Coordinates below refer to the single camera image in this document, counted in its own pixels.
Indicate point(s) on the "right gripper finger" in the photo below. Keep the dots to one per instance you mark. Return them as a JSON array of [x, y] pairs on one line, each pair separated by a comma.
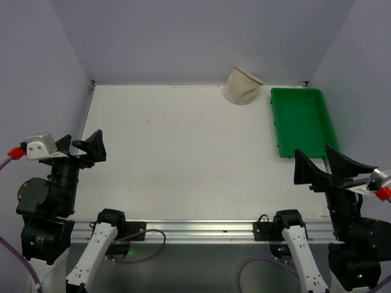
[[306, 172], [345, 167]]

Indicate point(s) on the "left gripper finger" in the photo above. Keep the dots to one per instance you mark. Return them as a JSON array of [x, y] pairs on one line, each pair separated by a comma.
[[63, 144], [93, 147]]

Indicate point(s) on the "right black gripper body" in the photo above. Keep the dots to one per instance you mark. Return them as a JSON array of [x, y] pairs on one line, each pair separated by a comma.
[[331, 185]]

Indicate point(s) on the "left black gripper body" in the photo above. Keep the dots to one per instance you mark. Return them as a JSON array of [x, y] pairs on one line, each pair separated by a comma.
[[74, 160]]

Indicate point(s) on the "cream mesh laundry bag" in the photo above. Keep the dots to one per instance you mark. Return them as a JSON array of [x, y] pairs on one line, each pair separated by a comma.
[[242, 87]]

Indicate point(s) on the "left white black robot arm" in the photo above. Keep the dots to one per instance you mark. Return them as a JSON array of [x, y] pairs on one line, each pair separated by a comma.
[[45, 206]]

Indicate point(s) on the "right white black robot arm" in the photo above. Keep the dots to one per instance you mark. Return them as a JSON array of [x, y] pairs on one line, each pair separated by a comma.
[[355, 260]]

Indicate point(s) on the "green plastic tray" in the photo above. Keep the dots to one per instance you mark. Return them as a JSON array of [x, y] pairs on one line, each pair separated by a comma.
[[302, 122]]

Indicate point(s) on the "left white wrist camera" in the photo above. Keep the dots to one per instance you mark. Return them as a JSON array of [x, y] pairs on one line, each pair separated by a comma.
[[42, 146]]

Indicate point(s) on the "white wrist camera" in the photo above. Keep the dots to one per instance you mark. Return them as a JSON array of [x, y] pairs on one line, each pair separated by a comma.
[[42, 146], [376, 181]]

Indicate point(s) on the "aluminium mounting rail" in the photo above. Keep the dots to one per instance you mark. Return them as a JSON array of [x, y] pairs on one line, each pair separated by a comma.
[[229, 231]]

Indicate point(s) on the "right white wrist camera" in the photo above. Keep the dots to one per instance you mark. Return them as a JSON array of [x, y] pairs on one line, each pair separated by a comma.
[[376, 181]]

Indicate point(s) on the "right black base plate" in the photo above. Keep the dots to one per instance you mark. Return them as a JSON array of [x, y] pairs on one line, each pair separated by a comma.
[[263, 229]]

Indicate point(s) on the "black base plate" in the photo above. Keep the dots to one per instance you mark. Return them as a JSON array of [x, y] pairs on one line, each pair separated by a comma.
[[263, 229], [134, 229]]

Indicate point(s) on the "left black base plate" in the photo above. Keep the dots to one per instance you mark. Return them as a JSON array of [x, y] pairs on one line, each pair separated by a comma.
[[134, 229]]

